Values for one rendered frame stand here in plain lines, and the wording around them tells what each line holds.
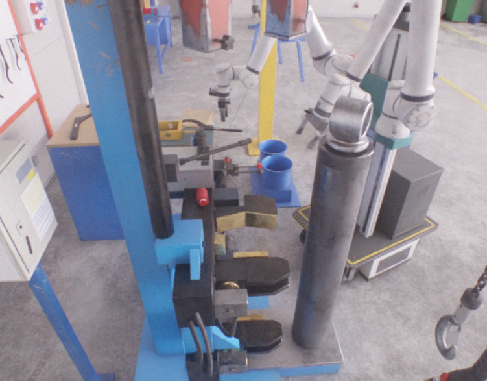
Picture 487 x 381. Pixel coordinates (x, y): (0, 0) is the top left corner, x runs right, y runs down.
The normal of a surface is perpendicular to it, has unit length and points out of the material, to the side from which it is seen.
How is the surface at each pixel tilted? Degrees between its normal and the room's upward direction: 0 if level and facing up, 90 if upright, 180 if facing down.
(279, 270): 0
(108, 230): 90
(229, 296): 0
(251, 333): 0
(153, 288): 90
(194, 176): 90
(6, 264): 90
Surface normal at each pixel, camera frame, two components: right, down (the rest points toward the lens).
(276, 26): -0.66, 0.44
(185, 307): 0.07, 0.59
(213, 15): 0.75, 0.39
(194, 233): 0.00, -0.81
